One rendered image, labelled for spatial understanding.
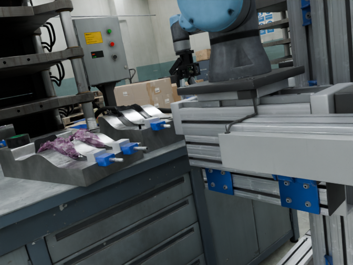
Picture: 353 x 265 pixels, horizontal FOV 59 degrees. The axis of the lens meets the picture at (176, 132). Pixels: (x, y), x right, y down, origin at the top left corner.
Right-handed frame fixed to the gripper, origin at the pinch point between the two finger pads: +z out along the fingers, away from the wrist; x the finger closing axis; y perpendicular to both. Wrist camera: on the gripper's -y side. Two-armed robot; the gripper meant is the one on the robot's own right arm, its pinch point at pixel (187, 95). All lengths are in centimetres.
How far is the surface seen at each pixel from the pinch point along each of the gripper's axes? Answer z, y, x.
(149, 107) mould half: 2.6, -14.8, -12.4
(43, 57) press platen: -32, -67, -40
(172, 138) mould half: 12.9, 14.4, -23.2
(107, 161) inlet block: 10, 26, -56
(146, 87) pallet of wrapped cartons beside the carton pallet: 8, -323, 179
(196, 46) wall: -63, -588, 538
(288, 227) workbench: 83, 15, 42
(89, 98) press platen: -6, -57, -24
